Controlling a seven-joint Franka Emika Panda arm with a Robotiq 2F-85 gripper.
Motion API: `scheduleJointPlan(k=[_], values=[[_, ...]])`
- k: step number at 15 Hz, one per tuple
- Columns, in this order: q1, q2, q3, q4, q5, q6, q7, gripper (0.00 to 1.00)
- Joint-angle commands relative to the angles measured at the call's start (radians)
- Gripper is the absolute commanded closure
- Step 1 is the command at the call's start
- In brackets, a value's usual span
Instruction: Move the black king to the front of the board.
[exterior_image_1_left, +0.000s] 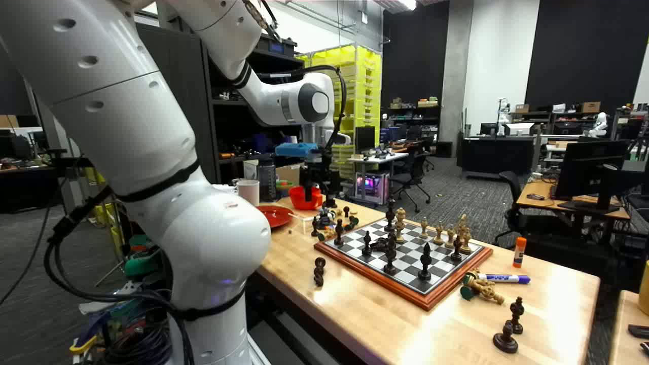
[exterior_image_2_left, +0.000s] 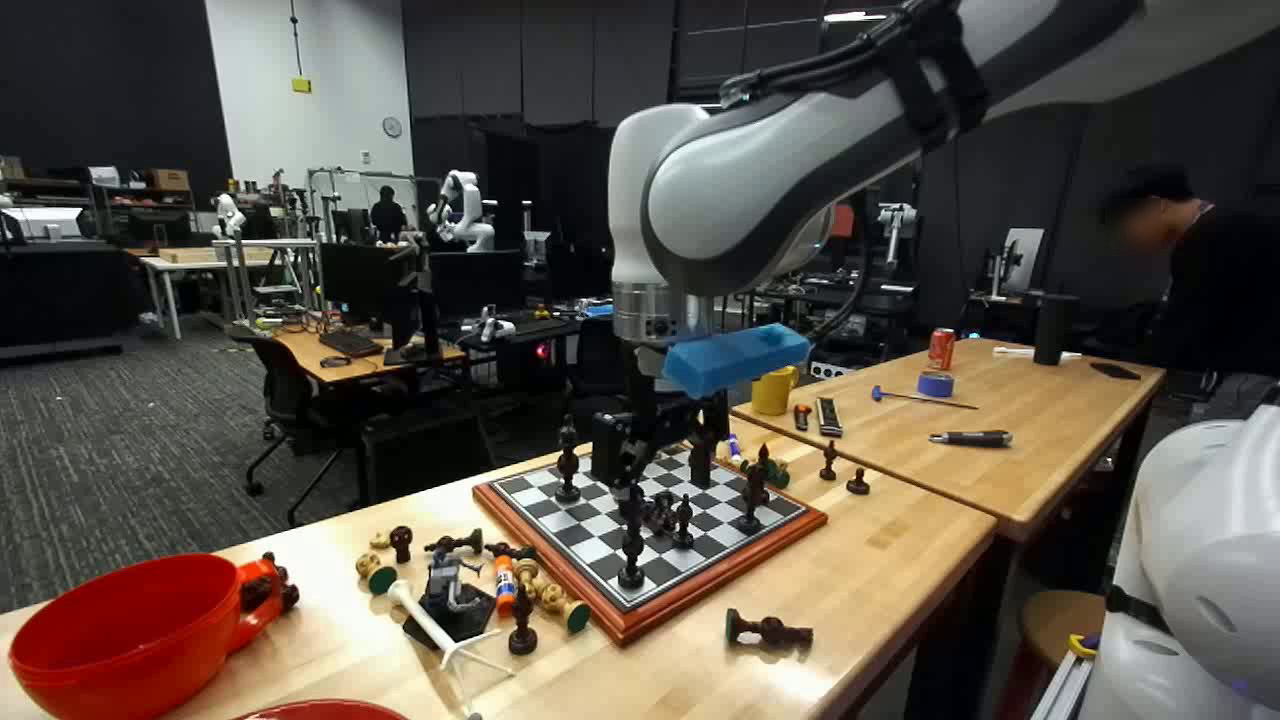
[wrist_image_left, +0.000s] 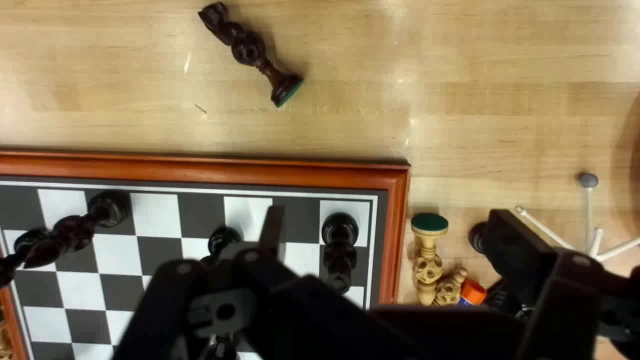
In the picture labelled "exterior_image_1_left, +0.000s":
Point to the yellow storage rack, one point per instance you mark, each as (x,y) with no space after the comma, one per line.
(361,112)

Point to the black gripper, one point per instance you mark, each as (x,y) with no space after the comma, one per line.
(315,174)

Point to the black king chess piece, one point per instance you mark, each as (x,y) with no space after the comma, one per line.
(391,255)

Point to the black piece near edge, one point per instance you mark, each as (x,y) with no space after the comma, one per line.
(517,308)

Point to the red plastic bowl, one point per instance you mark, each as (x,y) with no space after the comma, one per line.
(305,199)

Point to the wooden office desk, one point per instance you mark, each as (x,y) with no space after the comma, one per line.
(538,195)

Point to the black pawn near edge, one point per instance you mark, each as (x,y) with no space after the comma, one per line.
(504,338)

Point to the red plate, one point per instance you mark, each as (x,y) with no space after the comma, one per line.
(276,216)

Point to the black computer monitor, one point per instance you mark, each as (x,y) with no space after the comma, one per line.
(589,168)

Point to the black front chess piece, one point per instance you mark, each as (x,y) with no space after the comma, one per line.
(425,260)

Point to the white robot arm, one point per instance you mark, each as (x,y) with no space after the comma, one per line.
(89,68)

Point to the fallen black chess piece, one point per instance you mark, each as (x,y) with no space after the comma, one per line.
(319,270)

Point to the wooden chess board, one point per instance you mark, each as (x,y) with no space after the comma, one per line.
(444,272)

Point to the blue marker pen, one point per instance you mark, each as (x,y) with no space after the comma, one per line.
(507,278)

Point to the fallen gold chess piece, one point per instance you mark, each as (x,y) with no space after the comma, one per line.
(474,287)

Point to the white cup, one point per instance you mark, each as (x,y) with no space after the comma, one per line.
(249,188)

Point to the orange glue stick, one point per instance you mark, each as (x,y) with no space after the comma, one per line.
(519,250)

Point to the black office chair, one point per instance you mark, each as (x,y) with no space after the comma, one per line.
(529,226)

